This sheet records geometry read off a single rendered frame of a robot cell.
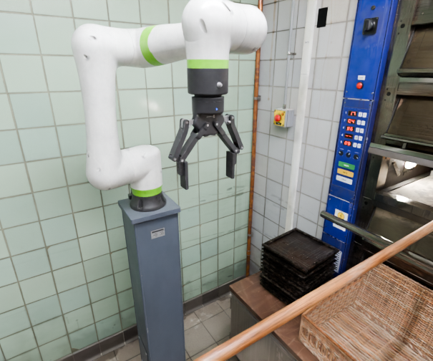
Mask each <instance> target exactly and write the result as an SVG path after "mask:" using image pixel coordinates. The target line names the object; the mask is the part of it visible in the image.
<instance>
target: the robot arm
mask: <svg viewBox="0 0 433 361"><path fill-rule="evenodd" d="M267 30H268V27H267V22H266V18H265V16H264V15H263V13H262V11H260V10H259V9H258V8H257V7H255V6H253V5H250V4H237V3H233V2H232V1H228V0H190V1H189V2H188V4H187V5H186V7H185V9H184V11H183V15H182V20H181V23H179V24H160V25H154V26H148V27H141V28H138V29H121V28H114V27H106V26H101V25H98V24H83V25H81V26H80V27H78V28H77V29H76V30H75V31H74V33H73V35H72V40H71V46H72V52H73V55H74V61H75V64H76V68H77V73H78V76H79V83H80V87H81V92H82V100H83V106H84V118H85V126H86V139H87V161H86V177H87V180H88V181H89V183H90V184H91V185H92V186H94V187H95V188H97V189H99V190H103V191H108V190H112V189H114V188H119V187H121V186H125V185H127V184H129V185H130V188H131V193H129V194H128V198H129V199H130V200H131V201H130V208H131V209H132V210H134V211H139V212H151V211H156V210H159V209H161V208H163V207H164V206H165V205H166V198H165V197H164V195H163V193H162V165H161V156H160V150H159V149H158V148H157V147H155V146H153V145H138V146H134V147H131V148H127V149H124V150H120V142H119V136H118V130H117V115H116V100H115V74H116V70H117V68H118V67H136V68H150V67H158V66H162V65H165V64H170V63H173V62H178V61H180V60H184V59H187V74H188V94H190V95H194V96H192V112H193V117H192V119H191V120H186V119H184V118H181V119H180V128H179V130H178V132H177V135H176V138H175V141H174V143H173V145H172V148H171V150H170V154H169V155H168V158H169V159H171V160H172V161H173V162H176V163H177V174H178V175H180V186H181V187H183V188H184V189H185V190H188V189H189V186H188V162H187V161H185V159H186V158H187V157H188V155H189V154H190V152H191V150H192V149H193V148H194V146H195V144H196V143H197V141H199V140H200V139H201V137H202V136H203V137H207V136H209V135H218V137H219V138H220V139H221V140H222V141H223V143H224V144H225V146H226V147H227V148H228V149H229V150H228V151H226V176H228V177H229V178H231V179H234V177H235V164H236V163H237V154H239V153H240V150H242V149H243V148H244V147H243V143H242V141H241V139H240V136H239V134H238V131H237V128H236V126H235V118H234V115H229V114H226V115H225V116H223V112H224V96H222V95H226V94H228V68H229V54H242V55H245V54H251V53H254V52H255V51H257V50H258V49H259V48H260V47H261V46H262V44H263V43H264V41H265V39H266V35H267ZM223 123H225V124H226V127H227V129H228V132H229V133H230V136H231V139H232V141H233V142H232V141H231V140H230V138H229V137H228V136H227V135H226V134H225V131H224V129H223V128H222V127H221V126H222V125H223ZM191 125H192V126H193V127H194V128H193V130H192V132H191V133H190V137H189V138H188V139H187V141H186V142H185V139H186V137H187V134H188V130H189V129H190V128H191ZM197 133H198V134H197ZM184 142H185V144H184ZM183 144H184V145H183Z"/></svg>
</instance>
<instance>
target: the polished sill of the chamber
mask: <svg viewBox="0 0 433 361"><path fill-rule="evenodd" d="M374 200H375V201H378V202H381V203H385V204H386V205H389V206H393V207H395V208H398V209H401V210H403V211H406V212H409V213H412V214H414V215H417V216H420V217H422V218H425V219H428V220H430V221H433V206H429V205H427V204H424V203H420V202H417V201H413V200H411V199H408V198H405V197H402V196H398V195H396V194H393V193H390V192H387V191H383V190H381V191H378V192H376V193H375V196H374Z"/></svg>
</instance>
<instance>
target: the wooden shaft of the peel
mask: <svg viewBox="0 0 433 361"><path fill-rule="evenodd" d="M431 232H433V221H431V222H429V223H428V224H426V225H424V226H423V227H421V228H419V229H417V230H416V231H414V232H412V233H410V234H409V235H407V236H405V237H404V238H402V239H400V240H398V241H397V242H395V243H393V244H392V245H390V246H388V247H386V248H385V249H383V250H381V251H380V252H378V253H376V254H374V255H373V256H371V257H369V258H368V259H366V260H364V261H363V262H361V263H360V264H357V265H356V266H354V267H352V268H351V269H349V270H347V271H345V272H344V273H343V274H340V275H338V276H337V277H335V278H334V279H332V280H330V281H328V282H326V283H325V284H323V285H322V286H320V287H318V288H317V289H314V290H313V291H312V292H309V293H308V294H306V295H305V296H303V297H301V298H300V299H297V300H296V301H294V302H292V303H291V304H289V305H288V306H286V307H284V308H283V309H280V310H279V311H277V312H275V313H274V314H272V315H271V316H269V317H267V318H265V319H263V320H262V321H260V322H259V323H257V324H255V325H253V326H252V327H250V328H248V329H246V330H245V331H243V332H241V333H240V334H237V335H236V336H234V337H233V338H231V339H229V340H228V341H226V342H224V343H223V344H221V345H219V346H217V347H216V348H214V349H212V350H211V351H209V352H207V353H205V354H204V355H202V356H200V357H199V358H197V359H195V360H193V361H226V360H228V359H230V358H231V357H233V356H234V355H236V354H238V353H239V352H241V351H242V350H244V349H245V348H247V347H249V346H251V345H252V344H253V343H255V342H257V341H258V340H260V339H262V338H263V337H265V336H266V335H268V334H270V333H271V332H273V331H274V330H276V329H278V328H279V327H281V326H282V325H284V324H285V323H287V322H289V321H290V320H292V319H293V318H295V317H297V316H298V315H300V314H301V313H303V312H305V311H306V310H307V309H310V308H311V307H312V306H314V305H316V304H318V303H319V302H321V301H322V300H324V299H325V298H327V297H329V296H330V295H332V294H333V293H335V292H337V291H338V290H340V289H341V288H343V287H345V286H346V285H347V284H350V283H351V282H352V281H354V280H356V279H358V278H359V277H360V276H362V275H364V274H365V273H367V272H368V271H370V270H372V269H373V268H375V267H376V266H378V265H380V264H381V263H383V262H385V261H386V260H387V259H390V258H391V257H393V256H394V255H396V254H398V253H399V252H400V251H402V250H404V249H405V248H407V247H408V246H410V245H412V244H413V243H415V242H416V241H418V240H420V239H421V238H423V237H425V236H426V235H427V234H430V233H431Z"/></svg>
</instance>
